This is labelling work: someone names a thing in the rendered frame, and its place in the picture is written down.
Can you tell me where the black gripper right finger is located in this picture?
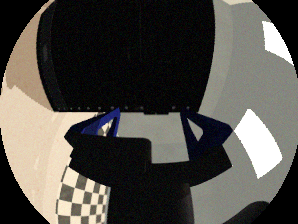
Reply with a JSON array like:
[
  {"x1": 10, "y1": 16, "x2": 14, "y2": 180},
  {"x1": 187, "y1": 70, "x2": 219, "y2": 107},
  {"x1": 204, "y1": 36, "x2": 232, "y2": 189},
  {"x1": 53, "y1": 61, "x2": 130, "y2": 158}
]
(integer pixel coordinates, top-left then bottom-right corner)
[{"x1": 180, "y1": 107, "x2": 233, "y2": 160}]

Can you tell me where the black metal rack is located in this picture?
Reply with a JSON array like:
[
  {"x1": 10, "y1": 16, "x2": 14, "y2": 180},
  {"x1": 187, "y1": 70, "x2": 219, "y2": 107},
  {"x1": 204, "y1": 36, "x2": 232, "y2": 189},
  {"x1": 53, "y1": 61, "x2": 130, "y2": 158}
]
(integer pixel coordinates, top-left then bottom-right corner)
[{"x1": 36, "y1": 0, "x2": 215, "y2": 115}]

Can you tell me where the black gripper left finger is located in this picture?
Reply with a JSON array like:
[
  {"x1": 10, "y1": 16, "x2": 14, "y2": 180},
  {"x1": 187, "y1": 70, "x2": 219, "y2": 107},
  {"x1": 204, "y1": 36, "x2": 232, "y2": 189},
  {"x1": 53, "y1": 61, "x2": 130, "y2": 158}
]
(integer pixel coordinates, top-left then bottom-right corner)
[{"x1": 69, "y1": 108, "x2": 121, "y2": 137}]

